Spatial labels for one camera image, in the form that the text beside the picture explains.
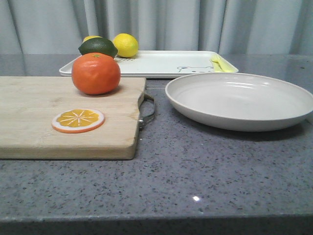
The orange mandarin fruit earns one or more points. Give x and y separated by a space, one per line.
95 73

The beige round plate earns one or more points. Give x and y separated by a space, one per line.
240 101

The white bear-print tray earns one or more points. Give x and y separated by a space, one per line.
165 63

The orange slice toy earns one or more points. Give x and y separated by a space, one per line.
78 121

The yellow plastic spoon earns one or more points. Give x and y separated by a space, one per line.
215 63

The green lime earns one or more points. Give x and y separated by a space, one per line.
99 45

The yellow lemon behind lime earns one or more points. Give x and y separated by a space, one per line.
91 37

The wooden cutting board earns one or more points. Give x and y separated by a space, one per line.
48 118

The grey curtain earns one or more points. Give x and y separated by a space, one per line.
223 26

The metal cutting board handle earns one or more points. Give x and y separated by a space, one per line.
147 111

